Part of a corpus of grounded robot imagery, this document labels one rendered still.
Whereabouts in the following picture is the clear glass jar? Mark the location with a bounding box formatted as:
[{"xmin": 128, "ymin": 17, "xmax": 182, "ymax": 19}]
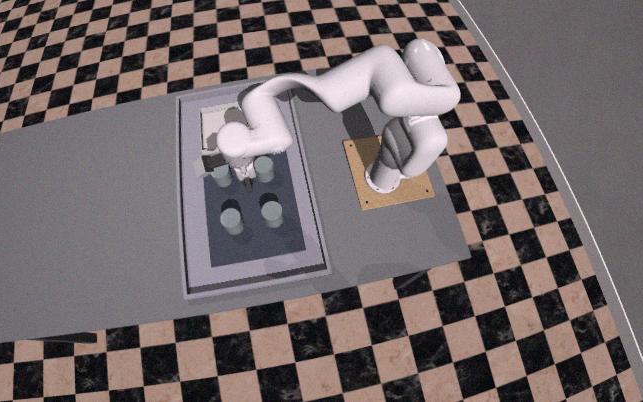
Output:
[
  {"xmin": 261, "ymin": 201, "xmax": 284, "ymax": 228},
  {"xmin": 254, "ymin": 156, "xmax": 275, "ymax": 183},
  {"xmin": 210, "ymin": 164, "xmax": 233, "ymax": 187},
  {"xmin": 220, "ymin": 208, "xmax": 244, "ymax": 235}
]

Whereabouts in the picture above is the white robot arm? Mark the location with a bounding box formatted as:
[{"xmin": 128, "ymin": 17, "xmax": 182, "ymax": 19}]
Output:
[{"xmin": 193, "ymin": 39, "xmax": 461, "ymax": 194}]

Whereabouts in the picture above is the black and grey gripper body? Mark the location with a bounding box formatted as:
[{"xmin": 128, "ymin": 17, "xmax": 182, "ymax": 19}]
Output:
[{"xmin": 234, "ymin": 161, "xmax": 257, "ymax": 181}]

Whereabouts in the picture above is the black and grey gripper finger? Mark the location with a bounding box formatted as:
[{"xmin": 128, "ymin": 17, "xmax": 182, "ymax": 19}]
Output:
[{"xmin": 242, "ymin": 177, "xmax": 254, "ymax": 193}]

